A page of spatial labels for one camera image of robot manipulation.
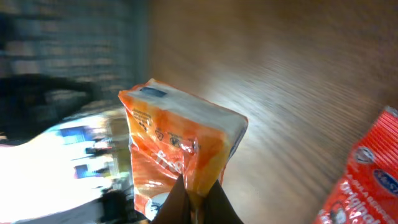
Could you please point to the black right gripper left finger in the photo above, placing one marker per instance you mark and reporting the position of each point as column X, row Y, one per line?
column 176, row 208

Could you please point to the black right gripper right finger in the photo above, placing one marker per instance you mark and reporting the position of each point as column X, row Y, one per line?
column 218, row 209

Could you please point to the orange tissue pack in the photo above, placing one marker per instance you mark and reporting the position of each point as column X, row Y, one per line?
column 175, row 134

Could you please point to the red snack bag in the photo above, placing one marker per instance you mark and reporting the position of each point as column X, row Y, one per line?
column 367, row 191

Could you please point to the yellow wet wipes pack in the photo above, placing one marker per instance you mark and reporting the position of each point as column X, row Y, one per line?
column 65, row 166

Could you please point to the grey plastic mesh basket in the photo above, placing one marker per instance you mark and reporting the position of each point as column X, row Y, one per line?
column 99, row 41

